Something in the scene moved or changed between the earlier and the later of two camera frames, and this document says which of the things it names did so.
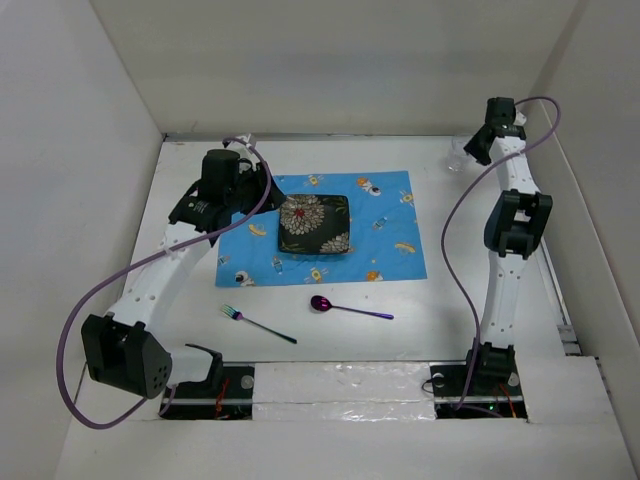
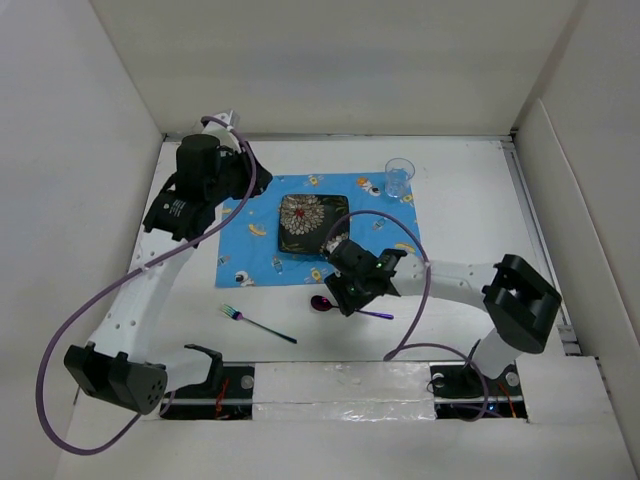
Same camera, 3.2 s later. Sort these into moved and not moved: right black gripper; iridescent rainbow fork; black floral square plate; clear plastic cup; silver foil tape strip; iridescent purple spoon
Moved: right black gripper; clear plastic cup
Not moved: iridescent purple spoon; iridescent rainbow fork; black floral square plate; silver foil tape strip
